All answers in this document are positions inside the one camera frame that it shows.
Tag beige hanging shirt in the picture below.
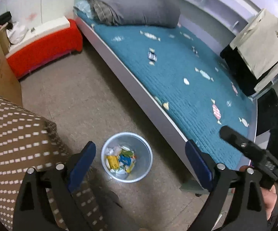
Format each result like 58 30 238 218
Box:
229 8 278 92

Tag white plastic trash bin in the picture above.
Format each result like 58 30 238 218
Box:
101 132 153 183

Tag white plastic bag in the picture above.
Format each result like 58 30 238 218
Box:
6 22 28 44

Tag white bed frame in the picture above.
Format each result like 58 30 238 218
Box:
75 15 257 178

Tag right hand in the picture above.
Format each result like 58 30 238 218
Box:
229 165 277 226

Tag purple wall shelf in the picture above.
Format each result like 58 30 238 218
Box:
183 0 261 35

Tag grey folded quilt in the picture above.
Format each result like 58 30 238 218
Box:
88 0 180 28

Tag teal candy-print bed sheet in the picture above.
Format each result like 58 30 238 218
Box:
77 12 253 169

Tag red covered bench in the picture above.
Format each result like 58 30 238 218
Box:
7 19 83 79

